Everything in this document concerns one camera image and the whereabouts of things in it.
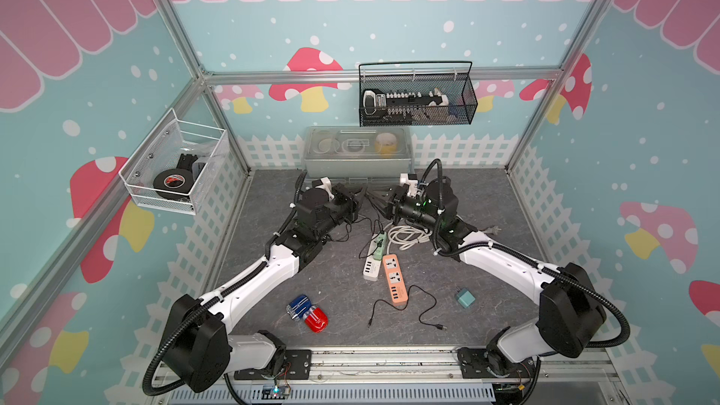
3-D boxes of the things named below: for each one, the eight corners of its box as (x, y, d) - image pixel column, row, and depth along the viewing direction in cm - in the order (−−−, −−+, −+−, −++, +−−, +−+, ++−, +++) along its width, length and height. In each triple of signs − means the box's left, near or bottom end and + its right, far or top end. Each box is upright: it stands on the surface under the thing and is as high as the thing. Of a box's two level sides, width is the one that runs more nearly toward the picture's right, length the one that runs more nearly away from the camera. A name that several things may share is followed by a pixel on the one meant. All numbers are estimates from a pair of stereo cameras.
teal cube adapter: (464, 309, 85) (466, 307, 83) (453, 296, 88) (455, 293, 86) (474, 302, 87) (477, 299, 85) (464, 289, 89) (466, 286, 87)
